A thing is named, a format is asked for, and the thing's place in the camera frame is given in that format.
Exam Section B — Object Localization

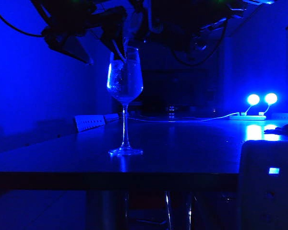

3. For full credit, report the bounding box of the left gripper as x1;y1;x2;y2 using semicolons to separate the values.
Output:
42;2;128;66

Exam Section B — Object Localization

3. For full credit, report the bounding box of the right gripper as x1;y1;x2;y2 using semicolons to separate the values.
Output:
187;4;245;52

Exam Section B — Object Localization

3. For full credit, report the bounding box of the black thermos cup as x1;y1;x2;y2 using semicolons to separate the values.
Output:
131;0;195;48

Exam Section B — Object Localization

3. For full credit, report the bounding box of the stemmed wine glass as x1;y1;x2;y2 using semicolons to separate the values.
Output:
106;46;144;157

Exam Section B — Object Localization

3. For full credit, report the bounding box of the dark monitor screen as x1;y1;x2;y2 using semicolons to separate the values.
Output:
139;69;208;109

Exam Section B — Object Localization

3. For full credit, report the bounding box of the medium white perforated strip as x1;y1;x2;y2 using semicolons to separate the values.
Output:
103;113;120;123

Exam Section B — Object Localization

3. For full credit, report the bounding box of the large white perforated strip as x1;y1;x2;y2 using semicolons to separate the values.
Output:
73;115;106;133

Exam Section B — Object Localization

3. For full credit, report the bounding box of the round USB lamp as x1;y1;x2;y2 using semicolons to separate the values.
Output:
258;92;278;117
240;94;261;117

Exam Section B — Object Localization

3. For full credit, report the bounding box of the white power strip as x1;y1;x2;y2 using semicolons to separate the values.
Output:
228;115;267;121

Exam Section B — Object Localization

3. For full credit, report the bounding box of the dark crumpled cloth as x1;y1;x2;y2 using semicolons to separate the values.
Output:
263;121;288;136

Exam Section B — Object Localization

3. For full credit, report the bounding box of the wide grey table leg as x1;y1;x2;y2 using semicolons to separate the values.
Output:
85;190;130;230

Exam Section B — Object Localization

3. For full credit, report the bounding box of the white box with lit indicator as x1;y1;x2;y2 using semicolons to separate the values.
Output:
236;139;288;230

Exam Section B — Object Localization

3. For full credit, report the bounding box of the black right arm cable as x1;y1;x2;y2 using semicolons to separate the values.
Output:
169;21;229;67

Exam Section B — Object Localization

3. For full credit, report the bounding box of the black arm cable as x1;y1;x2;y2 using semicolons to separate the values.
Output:
0;3;45;38
169;21;229;67

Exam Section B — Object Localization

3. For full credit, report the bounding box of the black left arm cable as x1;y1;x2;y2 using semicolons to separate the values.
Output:
0;3;45;38

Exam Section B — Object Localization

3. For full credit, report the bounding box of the white power cable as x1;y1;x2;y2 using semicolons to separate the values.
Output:
128;112;241;123

